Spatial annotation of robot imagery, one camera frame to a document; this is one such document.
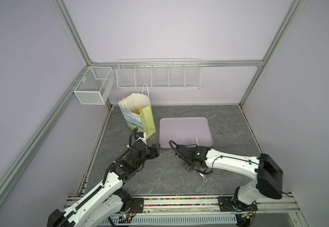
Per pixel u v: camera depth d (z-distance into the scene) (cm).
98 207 45
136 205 74
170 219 71
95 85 102
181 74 103
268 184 41
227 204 75
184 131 105
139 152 57
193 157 58
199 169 62
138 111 95
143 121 87
